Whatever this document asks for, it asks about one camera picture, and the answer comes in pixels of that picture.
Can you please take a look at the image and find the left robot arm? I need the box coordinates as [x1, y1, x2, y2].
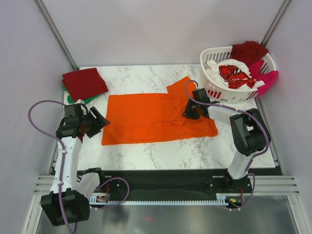
[40, 104, 110, 226]

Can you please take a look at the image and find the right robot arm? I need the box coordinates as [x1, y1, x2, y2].
[183, 88, 271, 192]

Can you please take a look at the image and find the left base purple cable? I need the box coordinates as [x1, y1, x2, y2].
[90, 177, 129, 212]

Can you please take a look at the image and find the aluminium corner post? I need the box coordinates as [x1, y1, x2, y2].
[34, 0, 79, 70]
[261, 0, 292, 47]

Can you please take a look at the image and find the orange t shirt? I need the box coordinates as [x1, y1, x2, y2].
[101, 77, 218, 146]

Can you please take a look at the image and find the folded cream shirt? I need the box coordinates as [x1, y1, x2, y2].
[63, 90, 98, 105]

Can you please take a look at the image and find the pink crumpled shirt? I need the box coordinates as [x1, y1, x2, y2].
[249, 60, 278, 99]

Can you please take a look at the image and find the white red printed shirt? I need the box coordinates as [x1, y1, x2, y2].
[206, 59, 265, 90]

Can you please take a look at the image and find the aluminium frame rail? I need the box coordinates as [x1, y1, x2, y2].
[34, 175, 299, 196]

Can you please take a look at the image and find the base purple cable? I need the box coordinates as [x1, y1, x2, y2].
[90, 177, 129, 212]
[219, 173, 256, 212]

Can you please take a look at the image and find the white slotted cable duct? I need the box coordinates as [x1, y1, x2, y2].
[89, 193, 243, 208]

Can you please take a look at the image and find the left aluminium corner post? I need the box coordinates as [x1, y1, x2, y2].
[34, 0, 79, 70]

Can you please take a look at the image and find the folded dark red shirt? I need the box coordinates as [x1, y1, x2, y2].
[62, 68, 109, 101]

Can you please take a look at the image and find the white laundry basket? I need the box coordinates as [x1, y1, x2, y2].
[200, 46, 277, 103]

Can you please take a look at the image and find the dark red crumpled shirt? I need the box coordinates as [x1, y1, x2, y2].
[231, 41, 268, 66]

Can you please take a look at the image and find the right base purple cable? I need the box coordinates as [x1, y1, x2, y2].
[219, 173, 256, 212]

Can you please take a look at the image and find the right aluminium corner post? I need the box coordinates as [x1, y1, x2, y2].
[261, 0, 292, 47]

